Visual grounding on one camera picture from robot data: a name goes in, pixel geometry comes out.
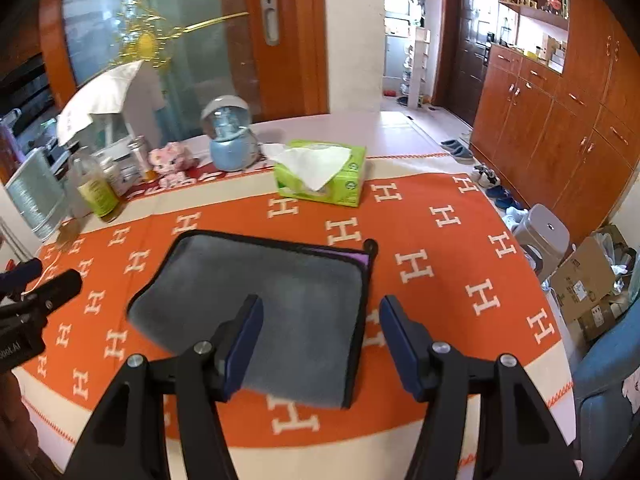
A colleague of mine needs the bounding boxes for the white house-shaped box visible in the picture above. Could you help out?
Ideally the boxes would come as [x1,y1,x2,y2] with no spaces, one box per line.
[56,61,171,160]

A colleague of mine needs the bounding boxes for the brown wooden cabinet wall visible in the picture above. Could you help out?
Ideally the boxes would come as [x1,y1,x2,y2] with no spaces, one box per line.
[471,0,639,244]

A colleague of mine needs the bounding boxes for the pink plush toy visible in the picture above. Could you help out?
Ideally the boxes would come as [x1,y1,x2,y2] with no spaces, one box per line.
[148,142,198,188]

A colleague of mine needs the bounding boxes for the purple grey microfiber towel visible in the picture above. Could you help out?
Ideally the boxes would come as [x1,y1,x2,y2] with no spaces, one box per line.
[126,230,378,410]

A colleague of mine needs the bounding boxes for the blue snow globe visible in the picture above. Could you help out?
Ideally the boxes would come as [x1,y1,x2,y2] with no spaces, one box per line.
[201,96,260,172]

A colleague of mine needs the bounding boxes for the green tissue box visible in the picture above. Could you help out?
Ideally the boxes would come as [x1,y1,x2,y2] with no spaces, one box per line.
[262,140,367,207]

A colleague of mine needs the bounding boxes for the dark brown entrance door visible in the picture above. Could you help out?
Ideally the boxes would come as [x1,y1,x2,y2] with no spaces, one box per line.
[447,0,498,126]

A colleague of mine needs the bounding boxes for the open cardboard box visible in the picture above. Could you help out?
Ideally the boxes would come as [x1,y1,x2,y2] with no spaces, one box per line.
[549,224,637,342]

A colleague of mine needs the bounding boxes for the small glass jar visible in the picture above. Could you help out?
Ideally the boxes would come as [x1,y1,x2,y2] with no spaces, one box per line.
[128,136,157,182]

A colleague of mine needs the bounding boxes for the orange H-pattern table blanket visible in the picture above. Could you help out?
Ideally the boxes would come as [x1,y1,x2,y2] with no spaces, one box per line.
[19,154,576,480]

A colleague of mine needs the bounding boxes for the blue fabric chair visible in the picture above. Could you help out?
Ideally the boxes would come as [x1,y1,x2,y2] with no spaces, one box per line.
[573,302,639,479]

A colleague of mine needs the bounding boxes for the pale green ribbed bucket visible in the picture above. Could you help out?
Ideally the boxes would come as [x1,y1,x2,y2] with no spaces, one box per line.
[6,148,70,242]

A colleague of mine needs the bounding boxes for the white shoe rack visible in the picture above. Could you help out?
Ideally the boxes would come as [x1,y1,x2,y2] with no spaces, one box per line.
[400,27,431,110]

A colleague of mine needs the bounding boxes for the wooden glass sliding door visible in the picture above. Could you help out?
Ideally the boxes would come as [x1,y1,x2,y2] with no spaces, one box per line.
[38,0,329,140]

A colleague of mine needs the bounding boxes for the yellow-label plastic bottle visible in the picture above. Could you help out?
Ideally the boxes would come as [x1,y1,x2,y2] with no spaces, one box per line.
[70,146,122,222]

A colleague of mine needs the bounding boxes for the grey plastic stool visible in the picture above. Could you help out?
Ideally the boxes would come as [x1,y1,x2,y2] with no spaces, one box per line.
[514,204,570,283]

